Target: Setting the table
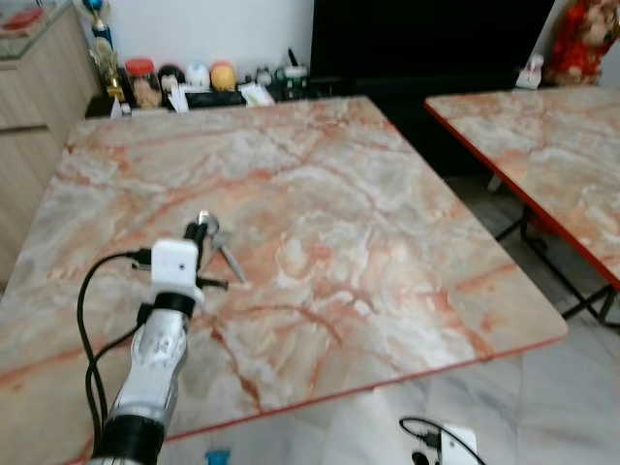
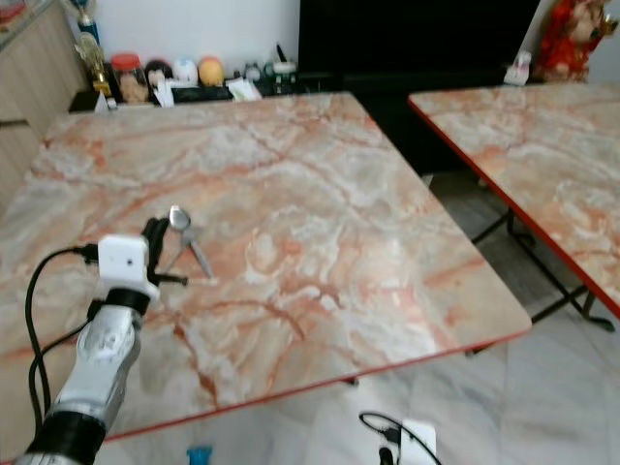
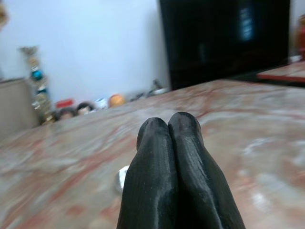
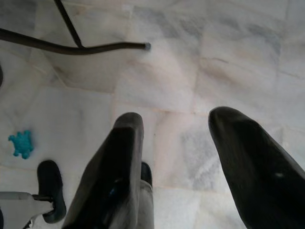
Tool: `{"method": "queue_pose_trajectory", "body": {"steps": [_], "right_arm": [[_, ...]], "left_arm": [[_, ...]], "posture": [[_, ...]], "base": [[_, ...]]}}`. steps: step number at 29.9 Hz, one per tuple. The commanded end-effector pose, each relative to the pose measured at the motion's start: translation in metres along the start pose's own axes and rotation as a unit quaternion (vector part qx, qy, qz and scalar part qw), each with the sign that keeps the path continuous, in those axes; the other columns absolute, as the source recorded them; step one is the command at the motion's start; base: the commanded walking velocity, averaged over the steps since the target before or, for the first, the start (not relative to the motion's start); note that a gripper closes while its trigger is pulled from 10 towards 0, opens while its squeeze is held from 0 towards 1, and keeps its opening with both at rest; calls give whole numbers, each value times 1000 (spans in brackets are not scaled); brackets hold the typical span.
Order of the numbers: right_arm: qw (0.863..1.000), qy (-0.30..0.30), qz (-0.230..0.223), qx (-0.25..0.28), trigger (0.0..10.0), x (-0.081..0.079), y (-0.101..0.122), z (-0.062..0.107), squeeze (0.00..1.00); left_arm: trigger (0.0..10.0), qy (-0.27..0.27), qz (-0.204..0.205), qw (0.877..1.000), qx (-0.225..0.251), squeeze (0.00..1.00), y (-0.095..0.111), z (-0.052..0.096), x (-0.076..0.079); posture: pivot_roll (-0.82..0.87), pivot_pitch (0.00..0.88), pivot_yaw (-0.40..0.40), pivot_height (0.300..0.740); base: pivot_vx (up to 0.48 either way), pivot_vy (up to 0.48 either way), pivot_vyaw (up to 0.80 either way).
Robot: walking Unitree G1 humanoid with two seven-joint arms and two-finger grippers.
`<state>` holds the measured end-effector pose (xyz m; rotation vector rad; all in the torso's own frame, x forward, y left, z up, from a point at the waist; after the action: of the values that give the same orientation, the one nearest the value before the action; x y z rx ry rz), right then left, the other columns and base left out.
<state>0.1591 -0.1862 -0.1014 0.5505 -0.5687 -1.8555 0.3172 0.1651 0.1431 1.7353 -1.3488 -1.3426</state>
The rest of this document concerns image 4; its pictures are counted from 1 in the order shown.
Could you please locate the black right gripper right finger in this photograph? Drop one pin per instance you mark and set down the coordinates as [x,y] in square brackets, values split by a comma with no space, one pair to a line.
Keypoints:
[257,171]

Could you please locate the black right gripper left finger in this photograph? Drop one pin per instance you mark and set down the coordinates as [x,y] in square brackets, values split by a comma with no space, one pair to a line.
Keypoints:
[112,167]

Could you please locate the black robot right foot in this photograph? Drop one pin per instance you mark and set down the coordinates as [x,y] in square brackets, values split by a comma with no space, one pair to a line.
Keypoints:
[146,173]

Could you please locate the black robot foot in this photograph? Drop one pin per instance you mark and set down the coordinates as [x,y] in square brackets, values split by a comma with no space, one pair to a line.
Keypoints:
[146,173]
[50,181]

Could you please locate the grey robot right leg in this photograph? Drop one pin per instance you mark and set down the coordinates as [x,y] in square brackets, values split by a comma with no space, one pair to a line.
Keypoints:
[146,205]

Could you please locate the grey robot leg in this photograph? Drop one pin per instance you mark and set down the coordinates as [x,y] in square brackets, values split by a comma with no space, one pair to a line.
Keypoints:
[146,205]
[19,202]

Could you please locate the black robot left foot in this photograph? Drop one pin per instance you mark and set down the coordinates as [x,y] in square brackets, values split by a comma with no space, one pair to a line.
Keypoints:
[50,181]

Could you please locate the small blue toy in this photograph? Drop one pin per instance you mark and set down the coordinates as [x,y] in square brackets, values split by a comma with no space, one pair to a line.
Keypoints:
[22,144]

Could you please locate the grey robot left leg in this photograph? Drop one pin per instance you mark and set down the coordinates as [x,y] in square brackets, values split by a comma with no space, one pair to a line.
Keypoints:
[19,202]

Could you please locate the black metal table leg frame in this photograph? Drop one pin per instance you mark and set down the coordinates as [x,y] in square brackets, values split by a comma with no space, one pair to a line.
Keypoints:
[133,44]

